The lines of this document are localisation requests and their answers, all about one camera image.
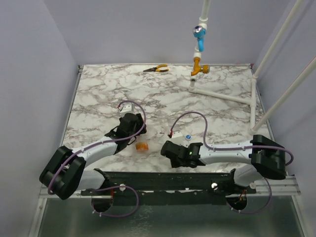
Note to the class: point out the white PVC pipe frame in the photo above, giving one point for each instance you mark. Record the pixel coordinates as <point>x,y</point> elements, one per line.
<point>251,100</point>

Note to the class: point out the orange plastic faucet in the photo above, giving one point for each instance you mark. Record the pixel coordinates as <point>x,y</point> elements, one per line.
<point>197,68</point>

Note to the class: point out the yellow handled pliers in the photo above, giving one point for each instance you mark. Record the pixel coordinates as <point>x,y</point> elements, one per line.
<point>162,68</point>

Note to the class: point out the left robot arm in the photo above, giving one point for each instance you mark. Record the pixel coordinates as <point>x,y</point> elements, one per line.
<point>65,172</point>

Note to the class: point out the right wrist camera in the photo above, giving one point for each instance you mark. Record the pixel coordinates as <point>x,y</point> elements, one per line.
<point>178,138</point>

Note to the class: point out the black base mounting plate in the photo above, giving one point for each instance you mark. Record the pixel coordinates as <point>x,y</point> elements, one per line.
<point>216,187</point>

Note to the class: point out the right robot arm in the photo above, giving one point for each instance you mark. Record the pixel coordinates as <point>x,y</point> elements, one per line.
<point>261,156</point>

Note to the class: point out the orange label tea bottle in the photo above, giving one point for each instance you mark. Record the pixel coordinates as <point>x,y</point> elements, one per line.
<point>141,146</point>

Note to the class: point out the aluminium rail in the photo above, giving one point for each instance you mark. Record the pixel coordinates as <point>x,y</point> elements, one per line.
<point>286,187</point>

